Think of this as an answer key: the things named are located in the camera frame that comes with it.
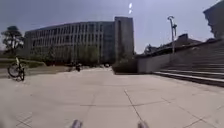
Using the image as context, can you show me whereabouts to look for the dark tree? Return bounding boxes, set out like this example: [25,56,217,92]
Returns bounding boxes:
[0,25,26,56]

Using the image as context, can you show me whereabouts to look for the row of trees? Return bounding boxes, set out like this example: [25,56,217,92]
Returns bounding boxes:
[43,43,101,66]

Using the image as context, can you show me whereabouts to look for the dark bush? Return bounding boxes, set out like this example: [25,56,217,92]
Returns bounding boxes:
[111,58,139,75]

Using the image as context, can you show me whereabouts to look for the grey concrete wall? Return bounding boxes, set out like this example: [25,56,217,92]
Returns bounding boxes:
[135,53,174,75]

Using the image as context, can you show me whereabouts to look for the large curved grey building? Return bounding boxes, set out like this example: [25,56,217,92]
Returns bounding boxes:
[22,16,135,66]

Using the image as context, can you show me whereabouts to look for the vehicle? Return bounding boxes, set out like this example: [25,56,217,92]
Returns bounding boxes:
[70,62,84,73]

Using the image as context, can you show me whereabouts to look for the bicycle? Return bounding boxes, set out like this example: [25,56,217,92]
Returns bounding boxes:
[7,56,27,82]

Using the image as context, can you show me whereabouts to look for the lamp post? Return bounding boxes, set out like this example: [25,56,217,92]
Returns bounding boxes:
[167,15,178,55]

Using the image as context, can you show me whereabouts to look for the robot's own part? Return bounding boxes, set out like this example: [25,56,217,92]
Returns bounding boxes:
[137,120,150,128]
[70,119,83,128]

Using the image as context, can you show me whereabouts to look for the dark building corner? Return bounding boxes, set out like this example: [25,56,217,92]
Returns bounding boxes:
[202,0,224,41]

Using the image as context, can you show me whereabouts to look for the stone steps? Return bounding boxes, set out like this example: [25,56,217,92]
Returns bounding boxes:
[152,46,224,88]

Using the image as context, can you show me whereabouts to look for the dark building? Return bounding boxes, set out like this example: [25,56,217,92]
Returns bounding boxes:
[143,33,209,56]

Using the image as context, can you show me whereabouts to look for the pale paved plaza ground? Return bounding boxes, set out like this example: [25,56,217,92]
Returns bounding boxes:
[0,67,224,128]

